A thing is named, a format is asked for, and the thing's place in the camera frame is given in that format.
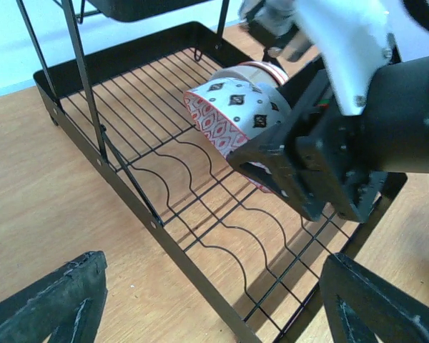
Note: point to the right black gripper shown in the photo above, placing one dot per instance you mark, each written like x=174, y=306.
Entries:
x=309, y=160

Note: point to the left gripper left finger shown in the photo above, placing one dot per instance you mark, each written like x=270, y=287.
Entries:
x=64, y=306

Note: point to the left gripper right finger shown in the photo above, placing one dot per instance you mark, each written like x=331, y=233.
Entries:
x=362, y=307

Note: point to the red dotted upturned bowl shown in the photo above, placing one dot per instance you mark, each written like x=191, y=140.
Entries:
x=230, y=112

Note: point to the orange floral patterned bowl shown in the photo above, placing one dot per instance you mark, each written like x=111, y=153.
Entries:
x=276, y=72

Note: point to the black wire dish rack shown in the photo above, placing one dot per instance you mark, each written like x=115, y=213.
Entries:
x=256, y=262

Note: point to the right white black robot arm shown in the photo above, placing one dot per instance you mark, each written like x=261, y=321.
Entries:
x=392, y=133

